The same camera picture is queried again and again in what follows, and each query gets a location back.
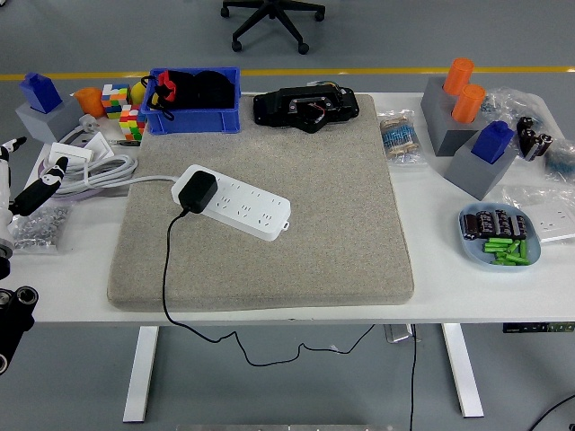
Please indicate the crumpled clear plastic bag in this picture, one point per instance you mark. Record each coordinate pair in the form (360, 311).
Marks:
(525, 197)

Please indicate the grey-brown mat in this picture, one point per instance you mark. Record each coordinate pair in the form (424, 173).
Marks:
(314, 224)

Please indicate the silver box under table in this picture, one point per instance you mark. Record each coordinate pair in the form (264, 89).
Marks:
(399, 333)

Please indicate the white wall switch panel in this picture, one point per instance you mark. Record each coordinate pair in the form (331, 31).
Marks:
(76, 152)

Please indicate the white square socket panel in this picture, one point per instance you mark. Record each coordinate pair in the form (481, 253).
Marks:
(101, 146)

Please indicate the black office chair base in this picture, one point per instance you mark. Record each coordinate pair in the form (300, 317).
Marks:
(269, 11)

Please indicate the blue house-shaped block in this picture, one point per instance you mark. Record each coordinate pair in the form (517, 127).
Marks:
(492, 143)
(40, 94)

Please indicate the clear bag of resistors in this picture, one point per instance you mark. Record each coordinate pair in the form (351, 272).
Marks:
(400, 137)

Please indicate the blue plastic bin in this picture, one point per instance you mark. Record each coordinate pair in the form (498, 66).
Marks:
(193, 123)

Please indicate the clear bag of screws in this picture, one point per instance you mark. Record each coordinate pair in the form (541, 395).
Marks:
(40, 229)

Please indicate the black pouch with red trim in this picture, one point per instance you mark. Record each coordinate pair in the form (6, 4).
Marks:
(182, 90)

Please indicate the black cylindrical capacitor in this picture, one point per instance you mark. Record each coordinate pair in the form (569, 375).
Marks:
(501, 222)
(471, 226)
(486, 223)
(522, 226)

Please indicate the bag of black capacitors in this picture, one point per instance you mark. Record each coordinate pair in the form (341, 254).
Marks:
(530, 137)

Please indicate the black round pouch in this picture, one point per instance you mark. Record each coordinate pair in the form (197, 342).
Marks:
(215, 92)

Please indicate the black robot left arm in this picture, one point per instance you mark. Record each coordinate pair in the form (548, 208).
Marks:
(13, 323)

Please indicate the small dark tweezers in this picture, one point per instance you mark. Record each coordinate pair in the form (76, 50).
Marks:
(123, 142)

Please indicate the small green cylinder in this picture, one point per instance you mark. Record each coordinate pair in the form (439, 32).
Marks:
(495, 247)
(501, 241)
(524, 249)
(510, 262)

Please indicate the orange cup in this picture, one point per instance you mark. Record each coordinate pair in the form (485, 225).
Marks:
(90, 102)

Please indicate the large grey block holder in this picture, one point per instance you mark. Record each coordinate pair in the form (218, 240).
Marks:
(442, 130)

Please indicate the bag of blue parts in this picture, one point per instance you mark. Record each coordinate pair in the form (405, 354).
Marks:
(561, 157)

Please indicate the white wall socket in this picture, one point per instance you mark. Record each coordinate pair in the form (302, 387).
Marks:
(554, 224)

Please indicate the light blue plate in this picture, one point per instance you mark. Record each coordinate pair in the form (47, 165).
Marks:
(471, 253)

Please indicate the white power strip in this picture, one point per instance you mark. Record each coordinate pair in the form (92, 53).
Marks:
(251, 208)

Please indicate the white table leg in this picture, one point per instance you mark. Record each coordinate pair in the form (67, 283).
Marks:
(141, 372)
(462, 372)

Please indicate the yellow ball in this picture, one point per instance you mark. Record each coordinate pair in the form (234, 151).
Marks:
(138, 93)

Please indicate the black machine housing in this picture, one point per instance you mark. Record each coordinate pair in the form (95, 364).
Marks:
(278, 105)

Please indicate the orange cylinder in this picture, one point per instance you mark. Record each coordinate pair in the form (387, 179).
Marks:
(468, 103)
(459, 76)

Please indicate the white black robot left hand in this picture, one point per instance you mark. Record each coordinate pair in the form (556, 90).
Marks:
(36, 188)

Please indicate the colourful puzzle cube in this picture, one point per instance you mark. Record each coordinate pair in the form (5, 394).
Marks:
(132, 123)
(114, 101)

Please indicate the black table control panel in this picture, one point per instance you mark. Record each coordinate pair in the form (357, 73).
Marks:
(539, 328)

